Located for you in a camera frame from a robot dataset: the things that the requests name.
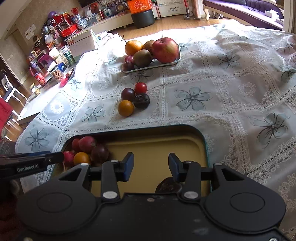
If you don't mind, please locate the dark red plum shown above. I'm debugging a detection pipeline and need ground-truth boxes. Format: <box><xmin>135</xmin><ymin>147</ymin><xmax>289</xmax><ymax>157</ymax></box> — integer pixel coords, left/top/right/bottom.
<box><xmin>121</xmin><ymin>87</ymin><xmax>135</xmax><ymax>102</ymax></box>

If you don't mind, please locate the gold metal tray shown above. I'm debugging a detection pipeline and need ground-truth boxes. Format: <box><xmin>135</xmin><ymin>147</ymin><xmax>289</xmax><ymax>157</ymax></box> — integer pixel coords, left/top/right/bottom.
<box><xmin>52</xmin><ymin>125</ymin><xmax>209</xmax><ymax>197</ymax></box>

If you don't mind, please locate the large red apple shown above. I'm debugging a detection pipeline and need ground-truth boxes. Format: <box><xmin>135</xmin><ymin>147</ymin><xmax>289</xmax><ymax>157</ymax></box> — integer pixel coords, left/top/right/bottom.
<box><xmin>152</xmin><ymin>37</ymin><xmax>179</xmax><ymax>64</ymax></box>

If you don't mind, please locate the lower plum on plate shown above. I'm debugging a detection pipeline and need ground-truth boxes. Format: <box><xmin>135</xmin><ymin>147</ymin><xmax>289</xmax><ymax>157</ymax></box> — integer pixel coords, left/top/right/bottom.
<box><xmin>122</xmin><ymin>61</ymin><xmax>134</xmax><ymax>72</ymax></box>

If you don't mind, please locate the front brown kiwi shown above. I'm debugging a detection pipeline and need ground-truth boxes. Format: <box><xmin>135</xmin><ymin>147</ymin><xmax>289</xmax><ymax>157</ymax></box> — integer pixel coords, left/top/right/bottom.
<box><xmin>133</xmin><ymin>49</ymin><xmax>152</xmax><ymax>68</ymax></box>

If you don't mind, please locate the red tin can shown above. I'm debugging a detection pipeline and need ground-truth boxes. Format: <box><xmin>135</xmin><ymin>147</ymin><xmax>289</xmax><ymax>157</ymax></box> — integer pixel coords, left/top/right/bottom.
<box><xmin>34</xmin><ymin>72</ymin><xmax>46</xmax><ymax>86</ymax></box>

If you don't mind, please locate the black round stool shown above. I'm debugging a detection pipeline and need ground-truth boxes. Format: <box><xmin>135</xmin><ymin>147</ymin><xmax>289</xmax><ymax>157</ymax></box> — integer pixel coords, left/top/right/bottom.
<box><xmin>132</xmin><ymin>9</ymin><xmax>155</xmax><ymax>29</ymax></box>

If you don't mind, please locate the purple cushioned sofa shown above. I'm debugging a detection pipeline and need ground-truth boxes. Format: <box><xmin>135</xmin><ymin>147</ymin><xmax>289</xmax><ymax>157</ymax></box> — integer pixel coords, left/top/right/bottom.
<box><xmin>203</xmin><ymin>1</ymin><xmax>283</xmax><ymax>30</ymax></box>

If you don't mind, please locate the upper plum on plate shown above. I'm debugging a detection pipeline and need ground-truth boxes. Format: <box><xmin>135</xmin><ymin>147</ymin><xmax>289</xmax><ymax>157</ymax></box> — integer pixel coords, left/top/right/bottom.
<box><xmin>125</xmin><ymin>55</ymin><xmax>133</xmax><ymax>64</ymax></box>

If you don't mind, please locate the orange box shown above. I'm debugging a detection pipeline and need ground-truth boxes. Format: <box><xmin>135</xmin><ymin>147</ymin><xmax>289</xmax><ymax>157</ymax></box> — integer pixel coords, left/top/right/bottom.
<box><xmin>127</xmin><ymin>0</ymin><xmax>152</xmax><ymax>14</ymax></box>

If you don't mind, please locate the white fruit plate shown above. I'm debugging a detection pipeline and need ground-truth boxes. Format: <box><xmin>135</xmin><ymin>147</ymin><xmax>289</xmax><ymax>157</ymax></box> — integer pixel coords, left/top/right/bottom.
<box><xmin>123</xmin><ymin>45</ymin><xmax>182</xmax><ymax>73</ymax></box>

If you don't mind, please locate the white lace floral tablecloth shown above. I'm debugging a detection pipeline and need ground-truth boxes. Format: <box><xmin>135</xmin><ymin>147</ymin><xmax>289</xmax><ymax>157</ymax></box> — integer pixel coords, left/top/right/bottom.
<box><xmin>16</xmin><ymin>24</ymin><xmax>295</xmax><ymax>240</ymax></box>

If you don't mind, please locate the glass jar with snacks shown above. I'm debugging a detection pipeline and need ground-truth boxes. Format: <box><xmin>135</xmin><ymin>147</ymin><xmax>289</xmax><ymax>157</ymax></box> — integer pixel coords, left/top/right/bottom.
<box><xmin>49</xmin><ymin>65</ymin><xmax>64</xmax><ymax>82</ymax></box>

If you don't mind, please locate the black wrinkled fruit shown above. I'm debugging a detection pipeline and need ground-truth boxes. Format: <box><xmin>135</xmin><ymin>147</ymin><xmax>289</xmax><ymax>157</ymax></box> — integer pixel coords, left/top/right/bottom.
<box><xmin>133</xmin><ymin>93</ymin><xmax>150</xmax><ymax>109</ymax></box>

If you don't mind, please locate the bright red cherry tomato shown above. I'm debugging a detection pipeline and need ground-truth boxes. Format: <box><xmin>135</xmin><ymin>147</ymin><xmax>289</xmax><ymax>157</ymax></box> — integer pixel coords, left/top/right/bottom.
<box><xmin>134</xmin><ymin>82</ymin><xmax>147</xmax><ymax>95</ymax></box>

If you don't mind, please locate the white side table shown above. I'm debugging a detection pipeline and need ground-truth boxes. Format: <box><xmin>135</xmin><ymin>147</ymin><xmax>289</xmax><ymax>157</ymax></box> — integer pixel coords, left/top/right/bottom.
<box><xmin>17</xmin><ymin>64</ymin><xmax>81</xmax><ymax>130</ymax></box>

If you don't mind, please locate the rear brown kiwi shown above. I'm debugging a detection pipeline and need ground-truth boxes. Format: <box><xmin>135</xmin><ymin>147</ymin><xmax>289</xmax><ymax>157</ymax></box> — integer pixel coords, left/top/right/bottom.
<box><xmin>142</xmin><ymin>40</ymin><xmax>154</xmax><ymax>56</ymax></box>

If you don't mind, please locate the small glass jar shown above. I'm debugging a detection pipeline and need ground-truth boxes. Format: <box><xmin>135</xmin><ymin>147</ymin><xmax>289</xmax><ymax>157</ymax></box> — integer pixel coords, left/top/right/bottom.
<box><xmin>30</xmin><ymin>83</ymin><xmax>41</xmax><ymax>96</ymax></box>

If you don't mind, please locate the large orange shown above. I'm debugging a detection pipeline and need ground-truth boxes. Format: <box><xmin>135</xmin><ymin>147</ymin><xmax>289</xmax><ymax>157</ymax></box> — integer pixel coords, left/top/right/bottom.
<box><xmin>125</xmin><ymin>40</ymin><xmax>143</xmax><ymax>56</ymax></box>

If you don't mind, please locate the blue white porcelain vase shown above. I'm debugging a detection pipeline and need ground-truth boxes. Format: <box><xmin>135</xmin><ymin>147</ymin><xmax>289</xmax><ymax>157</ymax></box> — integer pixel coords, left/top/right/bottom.
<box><xmin>76</xmin><ymin>14</ymin><xmax>87</xmax><ymax>30</ymax></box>

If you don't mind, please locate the green drink can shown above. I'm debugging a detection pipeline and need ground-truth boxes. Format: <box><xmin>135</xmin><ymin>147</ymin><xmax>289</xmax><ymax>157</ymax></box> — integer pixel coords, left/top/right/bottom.
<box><xmin>64</xmin><ymin>51</ymin><xmax>76</xmax><ymax>65</ymax></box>

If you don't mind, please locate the pink snack plate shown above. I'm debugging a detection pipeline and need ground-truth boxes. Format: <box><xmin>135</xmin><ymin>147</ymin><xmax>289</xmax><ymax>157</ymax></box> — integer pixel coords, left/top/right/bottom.
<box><xmin>60</xmin><ymin>68</ymin><xmax>75</xmax><ymax>88</ymax></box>

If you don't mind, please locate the orange tomato front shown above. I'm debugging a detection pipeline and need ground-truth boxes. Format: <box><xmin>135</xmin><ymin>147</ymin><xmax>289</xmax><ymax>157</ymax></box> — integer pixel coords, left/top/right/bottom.
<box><xmin>117</xmin><ymin>100</ymin><xmax>134</xmax><ymax>117</ymax></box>

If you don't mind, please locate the plum on plate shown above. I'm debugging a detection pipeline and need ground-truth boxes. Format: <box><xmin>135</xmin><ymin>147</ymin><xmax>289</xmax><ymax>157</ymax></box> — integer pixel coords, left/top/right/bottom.
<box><xmin>125</xmin><ymin>55</ymin><xmax>133</xmax><ymax>64</ymax></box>
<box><xmin>122</xmin><ymin>61</ymin><xmax>134</xmax><ymax>72</ymax></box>

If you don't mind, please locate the red radish with root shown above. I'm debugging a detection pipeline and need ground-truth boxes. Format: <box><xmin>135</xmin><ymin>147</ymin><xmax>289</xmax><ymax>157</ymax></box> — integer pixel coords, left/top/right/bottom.
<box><xmin>63</xmin><ymin>151</ymin><xmax>75</xmax><ymax>167</ymax></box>

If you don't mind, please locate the orange tomato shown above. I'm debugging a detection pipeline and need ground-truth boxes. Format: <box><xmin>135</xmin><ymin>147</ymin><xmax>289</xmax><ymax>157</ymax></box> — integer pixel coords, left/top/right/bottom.
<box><xmin>73</xmin><ymin>152</ymin><xmax>91</xmax><ymax>166</ymax></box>
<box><xmin>117</xmin><ymin>100</ymin><xmax>134</xmax><ymax>117</ymax></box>

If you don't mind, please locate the white calendar box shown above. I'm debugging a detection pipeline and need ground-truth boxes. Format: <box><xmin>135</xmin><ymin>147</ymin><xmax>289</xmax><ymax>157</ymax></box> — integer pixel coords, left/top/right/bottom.
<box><xmin>66</xmin><ymin>29</ymin><xmax>99</xmax><ymax>62</ymax></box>

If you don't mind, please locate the brown kiwi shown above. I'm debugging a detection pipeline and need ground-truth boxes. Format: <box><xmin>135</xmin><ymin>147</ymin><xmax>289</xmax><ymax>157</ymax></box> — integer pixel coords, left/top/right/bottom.
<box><xmin>142</xmin><ymin>40</ymin><xmax>154</xmax><ymax>56</ymax></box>
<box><xmin>133</xmin><ymin>49</ymin><xmax>152</xmax><ymax>68</ymax></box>

